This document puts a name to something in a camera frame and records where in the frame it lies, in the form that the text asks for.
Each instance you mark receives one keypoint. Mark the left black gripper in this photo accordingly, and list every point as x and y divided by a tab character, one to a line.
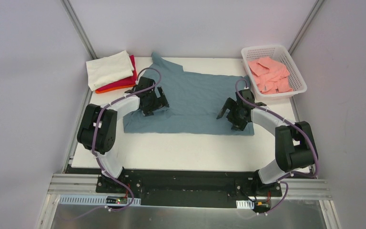
157	101

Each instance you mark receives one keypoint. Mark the right white cable duct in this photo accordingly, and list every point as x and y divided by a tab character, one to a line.
244	204

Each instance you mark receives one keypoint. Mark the left white cable duct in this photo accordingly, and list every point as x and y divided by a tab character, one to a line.
98	200

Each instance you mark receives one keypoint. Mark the pink t-shirt in basket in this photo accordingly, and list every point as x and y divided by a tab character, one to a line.
271	77

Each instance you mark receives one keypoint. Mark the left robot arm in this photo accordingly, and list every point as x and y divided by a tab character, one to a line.
98	128

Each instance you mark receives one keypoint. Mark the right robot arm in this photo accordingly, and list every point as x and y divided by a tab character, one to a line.
294	146

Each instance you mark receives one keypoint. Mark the aluminium frame rail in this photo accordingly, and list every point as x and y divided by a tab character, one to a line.
73	184

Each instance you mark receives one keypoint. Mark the white plastic basket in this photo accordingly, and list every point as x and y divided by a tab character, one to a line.
278	53

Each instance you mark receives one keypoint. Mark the red folded t-shirt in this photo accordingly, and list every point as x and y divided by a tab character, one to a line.
124	82

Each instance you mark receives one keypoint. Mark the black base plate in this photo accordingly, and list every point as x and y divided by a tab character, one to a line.
196	189

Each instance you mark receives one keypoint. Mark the orange folded t-shirt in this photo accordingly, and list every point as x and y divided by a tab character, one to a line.
115	89

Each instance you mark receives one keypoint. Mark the blue-grey t-shirt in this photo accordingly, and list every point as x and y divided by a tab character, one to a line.
195	99

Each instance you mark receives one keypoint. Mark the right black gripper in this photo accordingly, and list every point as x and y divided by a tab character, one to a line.
232	112

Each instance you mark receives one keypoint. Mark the white folded t-shirt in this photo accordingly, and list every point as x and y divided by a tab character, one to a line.
106	70

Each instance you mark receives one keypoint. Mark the white cable duct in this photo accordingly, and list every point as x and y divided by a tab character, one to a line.
244	204
98	200

